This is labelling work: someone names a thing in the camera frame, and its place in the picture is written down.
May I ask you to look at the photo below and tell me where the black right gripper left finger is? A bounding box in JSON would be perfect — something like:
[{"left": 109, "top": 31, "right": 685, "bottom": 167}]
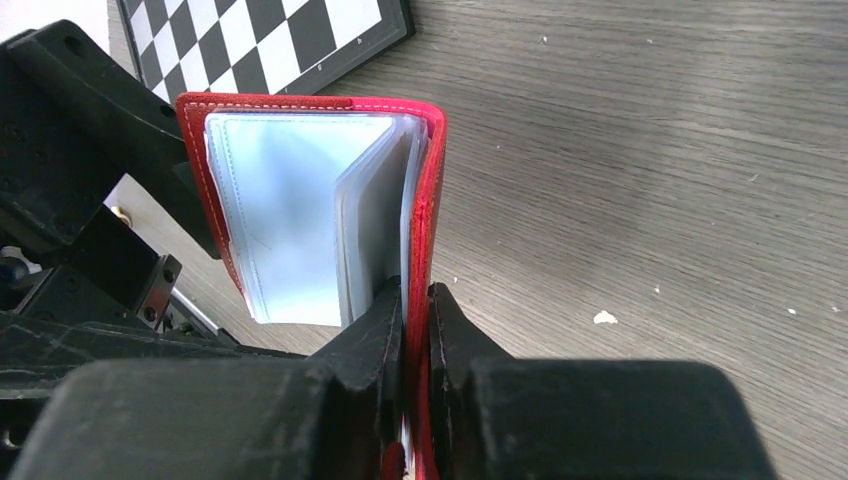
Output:
[{"left": 9, "top": 281, "right": 403, "bottom": 479}]

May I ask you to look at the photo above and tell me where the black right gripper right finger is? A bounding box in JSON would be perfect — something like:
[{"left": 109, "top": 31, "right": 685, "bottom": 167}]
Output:
[{"left": 427, "top": 283, "right": 777, "bottom": 479}]

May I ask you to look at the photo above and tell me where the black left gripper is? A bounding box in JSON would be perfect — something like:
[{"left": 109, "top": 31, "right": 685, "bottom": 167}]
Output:
[{"left": 0, "top": 18, "right": 306, "bottom": 452}]

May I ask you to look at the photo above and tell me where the red leather card holder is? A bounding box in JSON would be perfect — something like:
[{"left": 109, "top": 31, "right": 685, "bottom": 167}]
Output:
[{"left": 176, "top": 92, "right": 448, "bottom": 479}]

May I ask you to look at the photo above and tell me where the small beige chess piece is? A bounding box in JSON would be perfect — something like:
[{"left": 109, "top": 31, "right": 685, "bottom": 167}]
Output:
[{"left": 109, "top": 205, "right": 133, "bottom": 228}]

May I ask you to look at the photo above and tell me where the black white chessboard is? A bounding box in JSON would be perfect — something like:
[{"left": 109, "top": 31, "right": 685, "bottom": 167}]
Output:
[{"left": 118, "top": 0, "right": 415, "bottom": 103}]

